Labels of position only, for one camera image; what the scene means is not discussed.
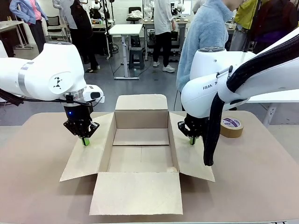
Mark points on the white standing desk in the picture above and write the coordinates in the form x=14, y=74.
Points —
x=126, y=29

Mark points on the person in black apron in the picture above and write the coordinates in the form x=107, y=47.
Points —
x=83, y=23

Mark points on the person in dark jacket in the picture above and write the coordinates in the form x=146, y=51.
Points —
x=275, y=21

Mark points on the grey side table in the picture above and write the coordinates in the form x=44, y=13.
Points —
x=11, y=24

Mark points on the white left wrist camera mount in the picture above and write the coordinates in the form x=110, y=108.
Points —
x=101, y=100

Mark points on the brown cardboard box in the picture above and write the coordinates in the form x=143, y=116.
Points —
x=140, y=196

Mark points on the large white table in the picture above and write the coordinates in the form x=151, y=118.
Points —
x=275, y=96

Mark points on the person in white shirt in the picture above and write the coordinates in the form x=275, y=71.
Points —
x=63, y=11

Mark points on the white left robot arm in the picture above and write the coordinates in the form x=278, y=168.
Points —
x=46, y=70

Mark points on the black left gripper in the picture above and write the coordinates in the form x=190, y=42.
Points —
x=78, y=114

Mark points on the black plastic stool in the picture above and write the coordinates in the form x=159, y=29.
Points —
x=136, y=58

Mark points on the person in blue fleece jacket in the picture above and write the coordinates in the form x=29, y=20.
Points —
x=205, y=35

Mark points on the person in white jacket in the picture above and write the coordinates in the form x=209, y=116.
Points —
x=162, y=16

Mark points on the brown packing tape roll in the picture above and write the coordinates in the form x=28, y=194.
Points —
x=233, y=131

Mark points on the person in yellow jacket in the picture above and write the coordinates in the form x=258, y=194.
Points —
x=243, y=14

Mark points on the black tripod pole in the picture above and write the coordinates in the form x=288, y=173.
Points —
x=108, y=35

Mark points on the black stand pole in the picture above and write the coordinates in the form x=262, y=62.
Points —
x=248, y=39

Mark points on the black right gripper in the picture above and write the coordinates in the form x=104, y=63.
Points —
x=197, y=126

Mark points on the black office chair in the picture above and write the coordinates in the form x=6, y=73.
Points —
x=134, y=12

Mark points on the black mesh chair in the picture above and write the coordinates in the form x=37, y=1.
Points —
x=54, y=23

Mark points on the person in blue shirt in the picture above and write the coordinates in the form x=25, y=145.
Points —
x=32, y=14

